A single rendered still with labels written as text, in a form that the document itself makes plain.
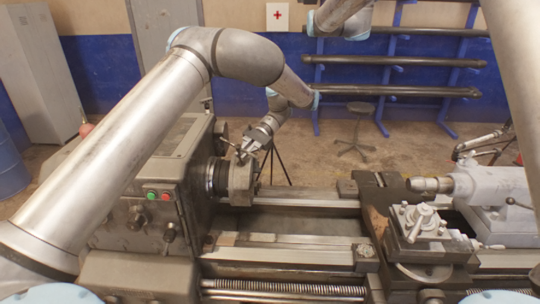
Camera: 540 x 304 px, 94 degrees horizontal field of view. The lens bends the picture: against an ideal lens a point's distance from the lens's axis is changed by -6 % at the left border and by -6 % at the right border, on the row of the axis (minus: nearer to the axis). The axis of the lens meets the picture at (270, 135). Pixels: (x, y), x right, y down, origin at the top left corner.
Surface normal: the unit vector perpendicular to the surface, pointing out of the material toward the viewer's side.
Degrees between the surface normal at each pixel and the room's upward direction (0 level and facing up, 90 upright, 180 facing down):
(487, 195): 87
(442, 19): 90
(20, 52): 90
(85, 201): 63
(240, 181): 57
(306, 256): 36
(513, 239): 90
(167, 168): 45
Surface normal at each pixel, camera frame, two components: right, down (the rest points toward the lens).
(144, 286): -0.04, -0.48
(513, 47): -0.99, 0.04
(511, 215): -0.06, 0.08
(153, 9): -0.07, 0.48
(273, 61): 0.66, 0.19
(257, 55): 0.44, 0.14
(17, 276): 0.65, -0.18
